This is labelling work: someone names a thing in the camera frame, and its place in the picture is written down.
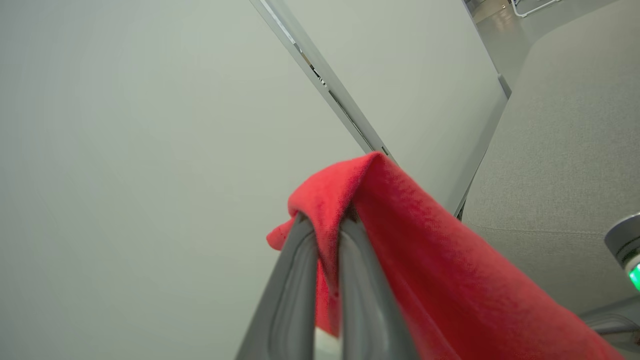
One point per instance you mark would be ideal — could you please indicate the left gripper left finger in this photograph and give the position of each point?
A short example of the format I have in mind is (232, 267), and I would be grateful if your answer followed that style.
(290, 300)

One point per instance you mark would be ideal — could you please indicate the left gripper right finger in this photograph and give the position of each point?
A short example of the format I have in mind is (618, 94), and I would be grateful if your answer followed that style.
(365, 310)

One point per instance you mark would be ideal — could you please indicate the red clothing with white trim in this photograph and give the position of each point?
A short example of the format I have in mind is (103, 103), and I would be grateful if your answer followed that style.
(450, 275)

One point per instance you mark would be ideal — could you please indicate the grey fabric sofa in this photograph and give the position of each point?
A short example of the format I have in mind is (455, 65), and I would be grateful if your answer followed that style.
(565, 150)

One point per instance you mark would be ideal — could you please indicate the grey partition post beside sofa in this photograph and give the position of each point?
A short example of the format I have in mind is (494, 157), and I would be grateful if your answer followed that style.
(325, 75)

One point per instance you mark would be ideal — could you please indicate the white metal rack frame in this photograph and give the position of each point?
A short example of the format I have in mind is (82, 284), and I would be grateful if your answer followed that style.
(530, 9)

